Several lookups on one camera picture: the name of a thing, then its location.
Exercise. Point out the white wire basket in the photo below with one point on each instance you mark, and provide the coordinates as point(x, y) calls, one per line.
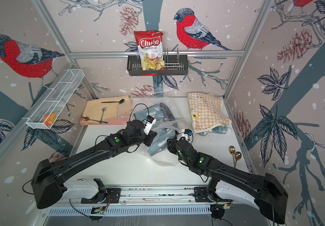
point(57, 97)

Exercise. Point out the beige wooden cutting board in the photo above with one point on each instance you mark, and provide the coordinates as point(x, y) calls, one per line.
point(94, 108)

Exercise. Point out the gold spoon pair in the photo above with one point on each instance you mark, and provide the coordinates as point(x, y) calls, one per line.
point(232, 151)

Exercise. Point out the teal bear print blanket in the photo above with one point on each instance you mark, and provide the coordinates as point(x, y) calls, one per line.
point(217, 130)

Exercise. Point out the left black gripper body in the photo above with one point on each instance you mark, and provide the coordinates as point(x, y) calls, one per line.
point(148, 139)

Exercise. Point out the dark grey wall rack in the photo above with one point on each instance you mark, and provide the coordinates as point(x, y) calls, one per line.
point(167, 64)

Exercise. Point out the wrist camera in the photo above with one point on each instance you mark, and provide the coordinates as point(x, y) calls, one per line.
point(150, 121)
point(187, 134)

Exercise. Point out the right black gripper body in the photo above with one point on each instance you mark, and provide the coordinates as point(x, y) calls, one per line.
point(174, 150)

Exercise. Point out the left circuit board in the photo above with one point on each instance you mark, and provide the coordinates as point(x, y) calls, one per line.
point(99, 210)

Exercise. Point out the clear plastic vacuum bag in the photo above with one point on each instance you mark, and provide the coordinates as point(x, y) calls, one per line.
point(176, 105)

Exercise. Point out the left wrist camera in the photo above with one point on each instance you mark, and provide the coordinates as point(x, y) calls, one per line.
point(150, 121)

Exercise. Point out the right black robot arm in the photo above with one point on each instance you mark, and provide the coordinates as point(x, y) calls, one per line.
point(267, 192)

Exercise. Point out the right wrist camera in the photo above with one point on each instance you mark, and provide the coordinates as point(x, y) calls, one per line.
point(187, 134)

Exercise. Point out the pink tray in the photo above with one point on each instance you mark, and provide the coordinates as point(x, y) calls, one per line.
point(106, 121)

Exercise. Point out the light blue bear blanket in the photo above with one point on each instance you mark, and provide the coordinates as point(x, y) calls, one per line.
point(166, 126)

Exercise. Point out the orange checkered blanket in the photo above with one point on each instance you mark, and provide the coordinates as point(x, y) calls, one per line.
point(206, 112)

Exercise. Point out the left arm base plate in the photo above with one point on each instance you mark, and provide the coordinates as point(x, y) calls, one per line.
point(108, 195)

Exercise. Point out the small silver spoon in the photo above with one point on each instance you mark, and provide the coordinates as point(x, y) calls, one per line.
point(101, 119)

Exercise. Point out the right circuit board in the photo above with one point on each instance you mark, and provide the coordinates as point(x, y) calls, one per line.
point(221, 206)

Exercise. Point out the black spoon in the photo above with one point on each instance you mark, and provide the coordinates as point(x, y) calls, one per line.
point(107, 102)

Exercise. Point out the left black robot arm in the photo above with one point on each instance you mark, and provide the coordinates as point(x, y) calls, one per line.
point(49, 178)

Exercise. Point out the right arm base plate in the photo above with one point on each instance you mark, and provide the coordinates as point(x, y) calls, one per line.
point(203, 194)

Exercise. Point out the red Chuba chips bag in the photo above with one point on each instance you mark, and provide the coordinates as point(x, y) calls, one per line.
point(150, 49)

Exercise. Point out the circuit board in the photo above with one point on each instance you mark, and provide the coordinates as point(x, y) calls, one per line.
point(221, 206)
point(99, 210)

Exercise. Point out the orange item in basket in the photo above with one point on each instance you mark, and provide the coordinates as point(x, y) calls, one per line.
point(49, 119)

